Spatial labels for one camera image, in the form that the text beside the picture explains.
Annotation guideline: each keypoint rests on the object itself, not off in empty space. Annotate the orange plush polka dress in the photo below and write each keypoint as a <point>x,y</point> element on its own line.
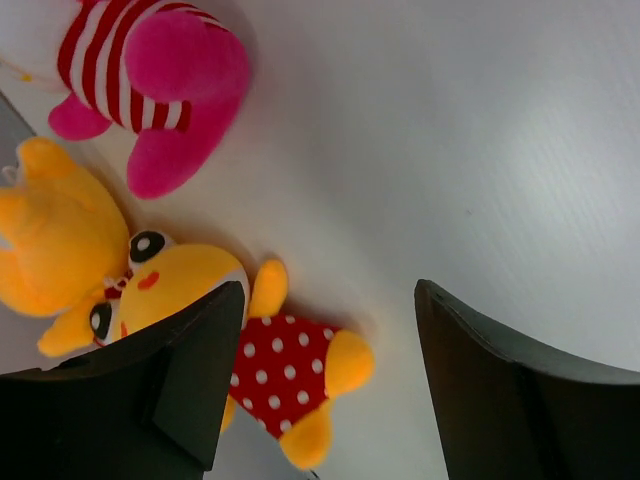
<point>288,370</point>

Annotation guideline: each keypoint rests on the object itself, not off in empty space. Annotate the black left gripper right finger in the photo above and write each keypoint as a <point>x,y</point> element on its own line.
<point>508,406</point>

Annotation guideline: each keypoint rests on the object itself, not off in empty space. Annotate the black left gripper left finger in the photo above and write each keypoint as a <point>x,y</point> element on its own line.
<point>146,407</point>

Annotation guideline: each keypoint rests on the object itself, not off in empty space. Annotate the orange plush left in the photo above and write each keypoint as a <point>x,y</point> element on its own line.
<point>62,233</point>

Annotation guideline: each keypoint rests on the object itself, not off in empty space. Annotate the pink panda plush middle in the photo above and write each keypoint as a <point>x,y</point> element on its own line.
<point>167,71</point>

